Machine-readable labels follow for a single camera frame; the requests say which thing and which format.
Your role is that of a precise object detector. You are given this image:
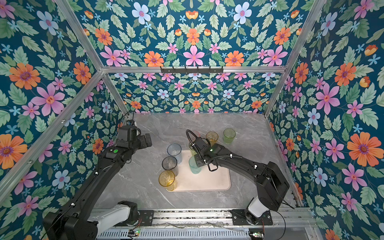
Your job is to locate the amber translucent tall cup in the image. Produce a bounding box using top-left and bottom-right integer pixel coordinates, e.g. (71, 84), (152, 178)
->
(158, 171), (177, 192)

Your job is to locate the dark grey translucent cup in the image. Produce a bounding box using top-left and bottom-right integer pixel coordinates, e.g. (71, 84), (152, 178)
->
(162, 156), (179, 176)

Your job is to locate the blue translucent tall cup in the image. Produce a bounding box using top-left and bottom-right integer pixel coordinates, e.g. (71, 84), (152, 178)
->
(167, 143), (183, 164)

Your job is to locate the white vented cable duct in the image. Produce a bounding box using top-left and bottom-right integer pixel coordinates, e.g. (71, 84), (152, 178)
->
(97, 228), (251, 240)

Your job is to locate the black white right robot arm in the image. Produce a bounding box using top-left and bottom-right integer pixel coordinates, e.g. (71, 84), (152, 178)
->
(190, 137), (290, 225)

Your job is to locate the aluminium mounting rail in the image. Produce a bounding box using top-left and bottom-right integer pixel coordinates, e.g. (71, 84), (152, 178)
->
(68, 208), (316, 229)

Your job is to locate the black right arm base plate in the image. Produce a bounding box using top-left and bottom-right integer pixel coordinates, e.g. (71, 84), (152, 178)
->
(230, 209), (273, 226)

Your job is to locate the teal translucent short cup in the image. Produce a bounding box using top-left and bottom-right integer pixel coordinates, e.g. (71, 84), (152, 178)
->
(189, 156), (202, 175)

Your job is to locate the light green short cup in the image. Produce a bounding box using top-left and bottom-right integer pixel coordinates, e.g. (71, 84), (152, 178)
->
(223, 128), (236, 144)

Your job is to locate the green translucent tall cup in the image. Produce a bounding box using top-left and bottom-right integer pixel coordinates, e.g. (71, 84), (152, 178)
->
(189, 143), (197, 157)

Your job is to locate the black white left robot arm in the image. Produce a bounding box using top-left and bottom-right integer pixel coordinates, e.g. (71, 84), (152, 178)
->
(43, 124), (152, 240)

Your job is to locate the yellow translucent short cup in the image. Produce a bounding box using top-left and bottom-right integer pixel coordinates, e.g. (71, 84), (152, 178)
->
(206, 132), (219, 146)

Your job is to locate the beige rectangular tray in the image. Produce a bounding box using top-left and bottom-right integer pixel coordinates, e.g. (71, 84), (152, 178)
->
(166, 150), (231, 192)

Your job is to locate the black hook rack bar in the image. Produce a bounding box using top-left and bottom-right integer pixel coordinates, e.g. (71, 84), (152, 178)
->
(160, 67), (224, 74)

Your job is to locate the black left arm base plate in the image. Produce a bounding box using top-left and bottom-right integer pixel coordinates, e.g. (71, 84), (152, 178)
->
(117, 210), (155, 227)

